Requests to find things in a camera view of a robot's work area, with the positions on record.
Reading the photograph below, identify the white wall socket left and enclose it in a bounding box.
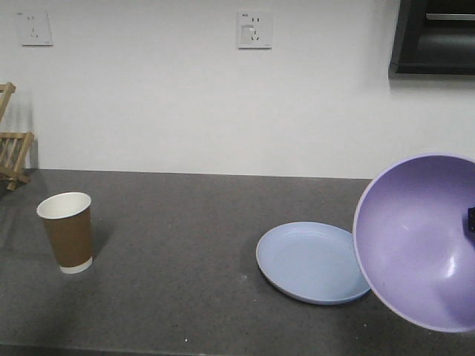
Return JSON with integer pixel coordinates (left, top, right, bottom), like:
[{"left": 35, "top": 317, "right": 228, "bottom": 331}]
[{"left": 16, "top": 10, "right": 53, "bottom": 47}]

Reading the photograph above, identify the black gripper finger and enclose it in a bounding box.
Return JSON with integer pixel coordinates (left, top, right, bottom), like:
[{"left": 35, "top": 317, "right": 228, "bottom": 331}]
[{"left": 466, "top": 207, "right": 475, "bottom": 233}]

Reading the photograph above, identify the light blue plastic plate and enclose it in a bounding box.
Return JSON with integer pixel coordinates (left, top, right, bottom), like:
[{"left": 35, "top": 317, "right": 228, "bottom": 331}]
[{"left": 255, "top": 222, "right": 370, "bottom": 305}]

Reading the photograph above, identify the purple plastic bowl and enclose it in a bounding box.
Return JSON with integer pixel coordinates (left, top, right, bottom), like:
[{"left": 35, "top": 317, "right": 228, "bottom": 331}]
[{"left": 353, "top": 154, "right": 474, "bottom": 333}]

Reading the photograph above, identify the wooden dish rack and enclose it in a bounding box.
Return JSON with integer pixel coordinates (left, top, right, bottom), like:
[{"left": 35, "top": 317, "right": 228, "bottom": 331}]
[{"left": 0, "top": 82, "right": 35, "bottom": 191}]

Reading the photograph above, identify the brown paper cup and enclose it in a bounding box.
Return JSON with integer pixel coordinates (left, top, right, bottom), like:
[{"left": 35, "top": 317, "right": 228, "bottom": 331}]
[{"left": 36, "top": 192, "right": 94, "bottom": 274}]

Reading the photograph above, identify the white wall socket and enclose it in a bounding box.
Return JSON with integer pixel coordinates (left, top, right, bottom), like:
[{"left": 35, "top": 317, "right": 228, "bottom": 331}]
[
  {"left": 236, "top": 10, "right": 273, "bottom": 50},
  {"left": 16, "top": 10, "right": 53, "bottom": 47}
]

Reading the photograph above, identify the white wall socket centre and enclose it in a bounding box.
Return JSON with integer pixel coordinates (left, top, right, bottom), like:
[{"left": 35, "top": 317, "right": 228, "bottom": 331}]
[{"left": 236, "top": 10, "right": 273, "bottom": 50}]

